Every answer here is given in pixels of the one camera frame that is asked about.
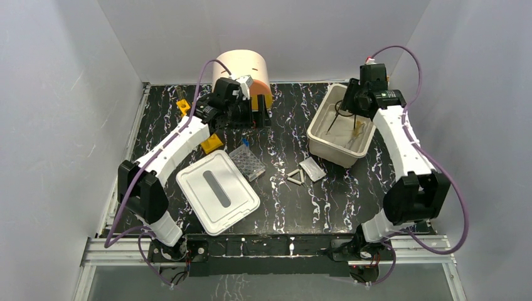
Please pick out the white clay pipe triangle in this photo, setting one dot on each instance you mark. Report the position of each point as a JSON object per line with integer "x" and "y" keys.
{"x": 296, "y": 177}

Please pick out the white paper packet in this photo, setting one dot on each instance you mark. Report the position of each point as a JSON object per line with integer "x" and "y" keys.
{"x": 312, "y": 169}

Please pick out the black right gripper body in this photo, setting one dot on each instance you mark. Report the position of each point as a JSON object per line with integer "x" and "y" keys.
{"x": 351, "y": 102}

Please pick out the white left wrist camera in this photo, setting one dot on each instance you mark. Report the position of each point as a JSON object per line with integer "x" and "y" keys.
{"x": 245, "y": 82}

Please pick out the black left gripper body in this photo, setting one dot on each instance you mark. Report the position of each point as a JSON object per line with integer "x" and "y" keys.
{"x": 258, "y": 113}

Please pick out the yellow test tube rack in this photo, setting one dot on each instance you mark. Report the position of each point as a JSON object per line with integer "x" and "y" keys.
{"x": 209, "y": 145}

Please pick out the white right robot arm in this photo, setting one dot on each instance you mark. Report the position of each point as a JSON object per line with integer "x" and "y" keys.
{"x": 419, "y": 190}

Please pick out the white bin lid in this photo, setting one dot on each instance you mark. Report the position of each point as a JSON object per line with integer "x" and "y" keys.
{"x": 218, "y": 193}

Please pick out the brown test tube brush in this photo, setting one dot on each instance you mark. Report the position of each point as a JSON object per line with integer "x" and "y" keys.
{"x": 359, "y": 129}

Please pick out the white plastic bin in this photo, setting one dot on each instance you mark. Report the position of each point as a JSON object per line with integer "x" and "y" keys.
{"x": 328, "y": 132}

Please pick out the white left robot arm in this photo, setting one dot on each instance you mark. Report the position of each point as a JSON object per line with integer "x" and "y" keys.
{"x": 141, "y": 182}

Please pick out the clear plastic tube rack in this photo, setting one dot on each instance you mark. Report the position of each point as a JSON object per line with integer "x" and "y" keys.
{"x": 247, "y": 162}

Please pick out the round white drawer cabinet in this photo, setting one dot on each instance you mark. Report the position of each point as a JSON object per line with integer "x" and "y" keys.
{"x": 248, "y": 62}

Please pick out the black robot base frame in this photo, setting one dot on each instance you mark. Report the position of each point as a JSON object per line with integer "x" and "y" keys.
{"x": 336, "y": 255}

